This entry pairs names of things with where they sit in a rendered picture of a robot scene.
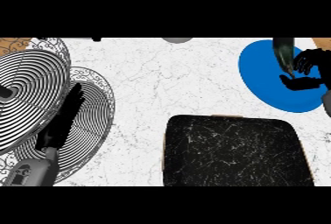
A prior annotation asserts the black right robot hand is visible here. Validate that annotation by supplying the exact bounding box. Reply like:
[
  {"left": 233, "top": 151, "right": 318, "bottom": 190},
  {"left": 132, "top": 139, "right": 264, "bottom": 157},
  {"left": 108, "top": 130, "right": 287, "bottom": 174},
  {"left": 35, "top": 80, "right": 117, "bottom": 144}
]
[{"left": 278, "top": 47, "right": 331, "bottom": 92}]

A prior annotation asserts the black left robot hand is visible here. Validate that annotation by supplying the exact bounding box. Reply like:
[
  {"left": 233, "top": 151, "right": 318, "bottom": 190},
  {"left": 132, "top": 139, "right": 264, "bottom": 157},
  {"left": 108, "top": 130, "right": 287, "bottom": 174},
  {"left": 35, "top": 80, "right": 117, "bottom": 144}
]
[{"left": 35, "top": 82, "right": 88, "bottom": 152}]

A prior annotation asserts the dark eggplant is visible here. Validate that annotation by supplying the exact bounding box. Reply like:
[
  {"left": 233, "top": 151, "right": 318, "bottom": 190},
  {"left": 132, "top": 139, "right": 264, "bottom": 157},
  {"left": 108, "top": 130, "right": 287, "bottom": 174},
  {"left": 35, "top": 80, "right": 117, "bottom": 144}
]
[{"left": 272, "top": 37, "right": 298, "bottom": 79}]

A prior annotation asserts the blue plate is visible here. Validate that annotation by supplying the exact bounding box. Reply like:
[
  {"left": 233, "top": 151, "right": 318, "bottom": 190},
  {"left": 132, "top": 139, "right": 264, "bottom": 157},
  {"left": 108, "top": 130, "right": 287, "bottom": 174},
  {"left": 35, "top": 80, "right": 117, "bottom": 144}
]
[{"left": 238, "top": 39, "right": 330, "bottom": 114}]

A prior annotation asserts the black marbled tray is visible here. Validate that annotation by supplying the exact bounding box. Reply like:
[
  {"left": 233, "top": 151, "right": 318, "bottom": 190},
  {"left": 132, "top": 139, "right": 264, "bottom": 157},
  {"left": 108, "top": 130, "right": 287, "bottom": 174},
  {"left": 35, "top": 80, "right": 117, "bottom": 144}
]
[{"left": 160, "top": 114, "right": 317, "bottom": 187}]

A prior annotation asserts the brown wooden object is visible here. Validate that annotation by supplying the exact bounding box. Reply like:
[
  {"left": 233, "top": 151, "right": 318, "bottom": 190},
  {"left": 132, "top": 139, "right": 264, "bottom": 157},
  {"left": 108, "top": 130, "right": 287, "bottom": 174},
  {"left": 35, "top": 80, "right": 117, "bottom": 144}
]
[{"left": 311, "top": 37, "right": 331, "bottom": 52}]

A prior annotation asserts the brown patterned mat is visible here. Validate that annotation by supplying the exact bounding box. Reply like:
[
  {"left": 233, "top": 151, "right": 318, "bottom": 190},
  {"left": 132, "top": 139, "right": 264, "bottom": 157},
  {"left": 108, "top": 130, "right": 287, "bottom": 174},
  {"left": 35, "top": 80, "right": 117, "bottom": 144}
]
[{"left": 0, "top": 37, "right": 35, "bottom": 57}]

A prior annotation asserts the grey rounded object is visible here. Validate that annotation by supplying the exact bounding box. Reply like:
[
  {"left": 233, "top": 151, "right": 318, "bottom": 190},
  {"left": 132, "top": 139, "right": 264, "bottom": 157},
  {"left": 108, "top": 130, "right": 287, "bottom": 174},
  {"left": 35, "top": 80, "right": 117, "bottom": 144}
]
[{"left": 160, "top": 37, "right": 196, "bottom": 45}]

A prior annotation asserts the tiered wire basket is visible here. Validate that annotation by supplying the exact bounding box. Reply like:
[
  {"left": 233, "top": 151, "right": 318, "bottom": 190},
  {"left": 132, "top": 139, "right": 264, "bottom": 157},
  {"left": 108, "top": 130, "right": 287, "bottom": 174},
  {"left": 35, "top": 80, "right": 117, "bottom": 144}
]
[{"left": 0, "top": 37, "right": 119, "bottom": 187}]

